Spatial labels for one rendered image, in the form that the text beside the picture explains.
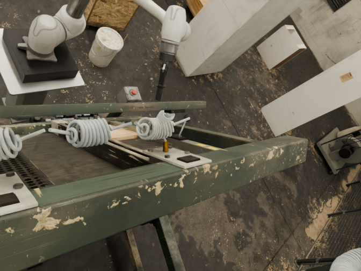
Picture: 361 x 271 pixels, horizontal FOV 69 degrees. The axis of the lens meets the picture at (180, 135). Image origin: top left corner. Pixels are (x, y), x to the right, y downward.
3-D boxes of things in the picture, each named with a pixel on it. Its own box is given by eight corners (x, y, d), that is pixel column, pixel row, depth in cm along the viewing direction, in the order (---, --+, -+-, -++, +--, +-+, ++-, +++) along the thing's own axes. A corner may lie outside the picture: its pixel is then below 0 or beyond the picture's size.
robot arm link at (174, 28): (178, 42, 120) (184, 44, 132) (186, 6, 115) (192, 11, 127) (156, 37, 121) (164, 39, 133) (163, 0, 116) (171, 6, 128)
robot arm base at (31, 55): (14, 36, 170) (15, 30, 166) (51, 41, 184) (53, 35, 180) (19, 59, 165) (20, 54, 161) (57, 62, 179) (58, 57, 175)
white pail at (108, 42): (106, 47, 323) (121, 20, 289) (116, 68, 319) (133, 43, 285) (81, 48, 301) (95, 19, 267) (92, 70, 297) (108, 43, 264)
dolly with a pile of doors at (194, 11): (202, 7, 508) (213, -6, 486) (215, 29, 502) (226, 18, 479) (181, 4, 466) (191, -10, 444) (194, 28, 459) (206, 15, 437)
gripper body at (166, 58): (174, 55, 123) (170, 74, 126) (175, 54, 131) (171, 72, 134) (159, 51, 123) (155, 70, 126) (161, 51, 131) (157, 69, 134)
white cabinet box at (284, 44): (265, 47, 607) (293, 25, 555) (278, 68, 600) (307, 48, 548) (255, 47, 576) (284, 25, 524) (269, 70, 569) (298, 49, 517)
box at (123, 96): (127, 97, 215) (137, 86, 202) (131, 110, 212) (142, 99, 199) (114, 98, 207) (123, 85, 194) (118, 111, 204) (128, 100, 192)
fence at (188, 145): (116, 126, 182) (116, 120, 182) (222, 157, 113) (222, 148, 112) (109, 127, 179) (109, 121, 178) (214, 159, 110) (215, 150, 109)
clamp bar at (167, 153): (65, 130, 160) (63, 91, 155) (209, 196, 73) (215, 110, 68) (48, 132, 153) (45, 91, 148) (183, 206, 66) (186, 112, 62)
